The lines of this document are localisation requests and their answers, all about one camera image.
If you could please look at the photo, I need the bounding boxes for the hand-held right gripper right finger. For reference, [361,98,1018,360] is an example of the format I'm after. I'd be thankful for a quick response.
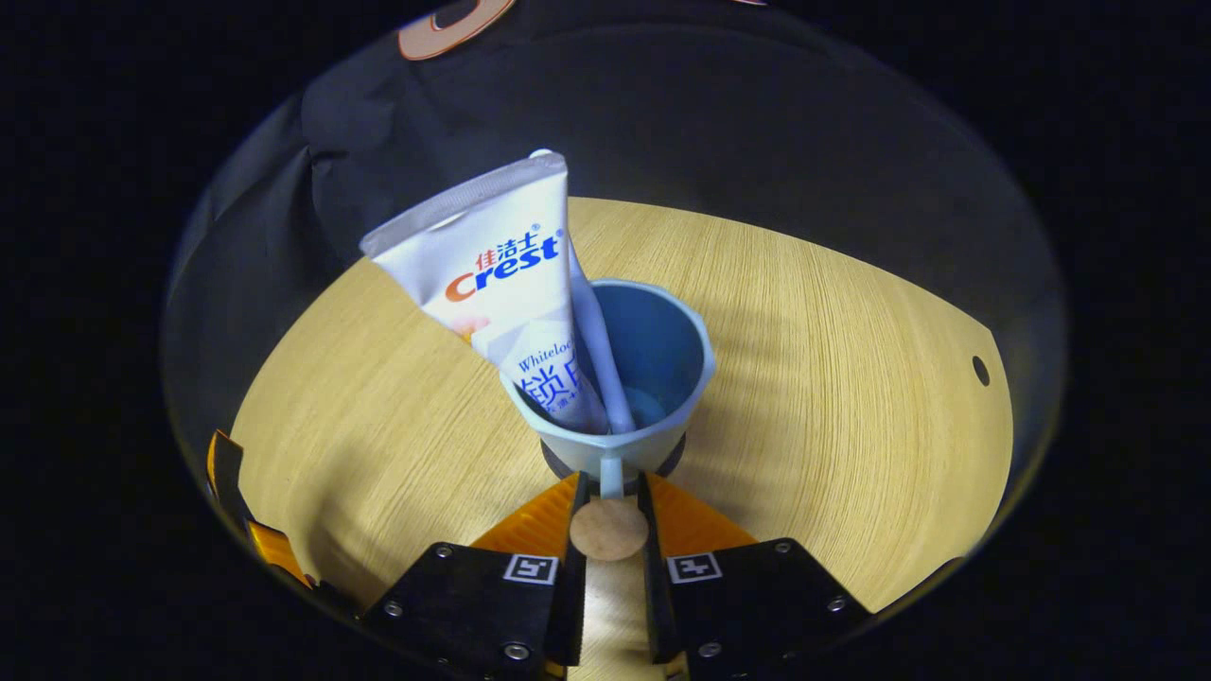
[636,473,871,680]

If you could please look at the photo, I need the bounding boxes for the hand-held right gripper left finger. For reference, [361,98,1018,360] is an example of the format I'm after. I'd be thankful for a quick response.
[362,473,592,680]

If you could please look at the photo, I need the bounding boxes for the pale blue cup wooden handle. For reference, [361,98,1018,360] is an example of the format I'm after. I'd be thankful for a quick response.
[500,279,717,561]

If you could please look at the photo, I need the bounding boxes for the white toothbrush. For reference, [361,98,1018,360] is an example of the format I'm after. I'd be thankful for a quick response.
[528,148,638,436]

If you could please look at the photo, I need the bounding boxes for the white toothpaste tube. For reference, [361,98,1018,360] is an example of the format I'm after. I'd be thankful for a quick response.
[360,151,611,436]

